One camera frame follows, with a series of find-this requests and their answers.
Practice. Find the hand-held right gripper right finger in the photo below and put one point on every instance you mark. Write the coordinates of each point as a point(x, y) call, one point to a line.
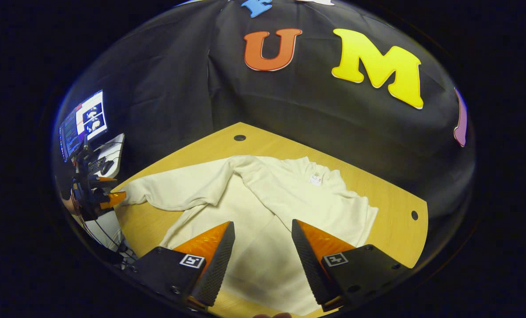
point(311, 265)

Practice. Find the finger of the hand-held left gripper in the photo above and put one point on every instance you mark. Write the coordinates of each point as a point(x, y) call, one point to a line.
point(106, 179)
point(112, 200)

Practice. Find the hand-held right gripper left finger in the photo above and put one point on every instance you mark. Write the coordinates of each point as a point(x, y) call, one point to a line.
point(216, 269)

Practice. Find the cream sweatshirt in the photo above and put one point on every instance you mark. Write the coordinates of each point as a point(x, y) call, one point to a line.
point(262, 194)

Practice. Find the black computer mouse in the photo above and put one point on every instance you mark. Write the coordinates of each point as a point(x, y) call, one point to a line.
point(107, 167)

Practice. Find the black keyboard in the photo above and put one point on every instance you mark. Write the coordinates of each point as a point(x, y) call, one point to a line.
point(96, 164)

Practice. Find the white side desk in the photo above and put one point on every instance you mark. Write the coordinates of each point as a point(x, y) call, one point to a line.
point(115, 150)

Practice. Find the computer monitor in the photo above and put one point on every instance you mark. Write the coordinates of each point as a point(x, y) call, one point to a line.
point(84, 126)

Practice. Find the black backdrop cloth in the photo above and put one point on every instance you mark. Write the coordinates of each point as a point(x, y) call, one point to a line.
point(311, 101)

